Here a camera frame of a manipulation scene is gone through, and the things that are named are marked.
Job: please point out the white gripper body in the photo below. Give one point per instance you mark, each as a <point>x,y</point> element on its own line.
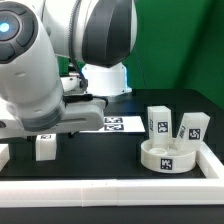
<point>82,113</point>

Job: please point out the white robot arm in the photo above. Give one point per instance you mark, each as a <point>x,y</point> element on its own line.
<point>33,34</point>

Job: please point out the white tag sheet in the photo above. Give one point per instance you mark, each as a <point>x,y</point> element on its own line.
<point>119,124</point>

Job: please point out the white part at left edge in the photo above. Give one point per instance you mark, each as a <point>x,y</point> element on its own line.
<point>4,155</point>

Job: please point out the white L-shaped border frame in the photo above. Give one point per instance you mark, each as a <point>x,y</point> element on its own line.
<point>112,192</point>

